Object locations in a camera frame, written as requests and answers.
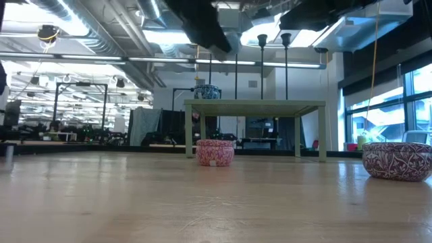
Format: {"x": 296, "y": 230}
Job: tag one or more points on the maroon floral candle tin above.
{"x": 396, "y": 162}

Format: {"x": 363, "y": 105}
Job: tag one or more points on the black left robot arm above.
{"x": 182, "y": 10}

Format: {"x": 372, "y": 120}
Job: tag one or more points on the pale green perforated metal shelf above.
{"x": 256, "y": 108}

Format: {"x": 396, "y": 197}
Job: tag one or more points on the grey hanging cloth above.
{"x": 145, "y": 125}

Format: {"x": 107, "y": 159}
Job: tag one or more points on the long ceiling light bar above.
{"x": 91, "y": 57}

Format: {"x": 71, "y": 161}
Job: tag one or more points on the black background gantry frame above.
{"x": 81, "y": 84}

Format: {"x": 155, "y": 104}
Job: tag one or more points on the black aluminium table frame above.
{"x": 101, "y": 148}

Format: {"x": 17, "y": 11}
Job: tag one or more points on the black ceiling dome camera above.
{"x": 48, "y": 33}

